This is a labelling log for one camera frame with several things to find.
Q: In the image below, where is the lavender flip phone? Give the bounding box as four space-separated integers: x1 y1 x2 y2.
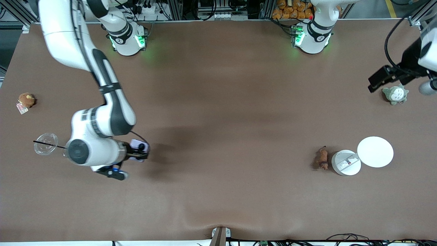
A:
130 139 150 162

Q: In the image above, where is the brown lion statue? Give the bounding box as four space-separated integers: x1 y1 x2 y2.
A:
316 146 329 170

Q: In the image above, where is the grey white plush toy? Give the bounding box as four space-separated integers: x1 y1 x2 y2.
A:
382 84 409 106

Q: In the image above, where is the white round lid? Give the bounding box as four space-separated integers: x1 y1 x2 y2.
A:
357 136 394 168

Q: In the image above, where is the black straw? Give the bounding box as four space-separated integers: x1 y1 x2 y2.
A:
33 140 68 150

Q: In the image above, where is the clear plastic cup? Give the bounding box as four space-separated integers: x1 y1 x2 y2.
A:
33 133 70 157

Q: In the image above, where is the white round box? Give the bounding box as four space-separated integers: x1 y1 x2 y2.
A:
331 150 362 176

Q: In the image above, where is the brown plush toy with tag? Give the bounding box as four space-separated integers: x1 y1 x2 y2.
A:
16 93 36 115

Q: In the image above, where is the bag of orange items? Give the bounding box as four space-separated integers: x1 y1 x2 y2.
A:
272 0 315 20

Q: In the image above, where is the white power strip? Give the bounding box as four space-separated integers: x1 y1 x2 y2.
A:
136 3 165 15

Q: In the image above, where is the grey control box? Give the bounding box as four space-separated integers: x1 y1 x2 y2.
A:
197 0 237 20

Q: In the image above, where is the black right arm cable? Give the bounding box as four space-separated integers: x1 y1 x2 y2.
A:
129 130 150 144

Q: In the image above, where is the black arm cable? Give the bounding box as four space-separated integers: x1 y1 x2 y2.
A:
129 130 150 144
384 16 416 74

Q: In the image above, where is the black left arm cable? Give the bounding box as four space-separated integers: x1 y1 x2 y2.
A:
384 16 416 74

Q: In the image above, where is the aluminium frame post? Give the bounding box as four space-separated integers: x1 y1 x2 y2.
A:
0 0 41 25
408 0 437 26

